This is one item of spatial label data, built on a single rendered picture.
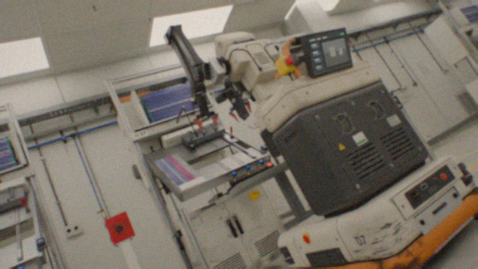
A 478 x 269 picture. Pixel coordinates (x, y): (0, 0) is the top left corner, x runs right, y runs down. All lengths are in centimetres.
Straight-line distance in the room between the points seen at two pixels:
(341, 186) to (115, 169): 323
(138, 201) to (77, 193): 66
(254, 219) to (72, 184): 230
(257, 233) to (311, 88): 142
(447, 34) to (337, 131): 501
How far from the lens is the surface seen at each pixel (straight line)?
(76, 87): 456
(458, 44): 614
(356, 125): 137
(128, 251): 210
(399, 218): 122
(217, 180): 212
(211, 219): 237
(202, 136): 259
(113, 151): 417
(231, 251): 239
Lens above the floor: 44
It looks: 13 degrees up
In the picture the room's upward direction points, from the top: 27 degrees counter-clockwise
